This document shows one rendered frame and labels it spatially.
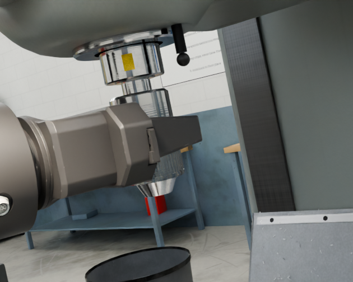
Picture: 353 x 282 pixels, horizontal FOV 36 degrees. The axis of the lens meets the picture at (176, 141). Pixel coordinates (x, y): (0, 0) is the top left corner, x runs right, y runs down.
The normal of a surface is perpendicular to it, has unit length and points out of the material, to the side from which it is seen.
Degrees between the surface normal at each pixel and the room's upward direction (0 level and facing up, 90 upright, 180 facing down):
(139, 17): 144
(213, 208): 90
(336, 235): 63
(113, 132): 89
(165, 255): 86
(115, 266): 86
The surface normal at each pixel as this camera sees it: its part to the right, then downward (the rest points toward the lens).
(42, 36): -0.17, 0.91
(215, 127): -0.62, 0.17
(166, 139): 0.58, -0.07
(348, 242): -0.64, -0.29
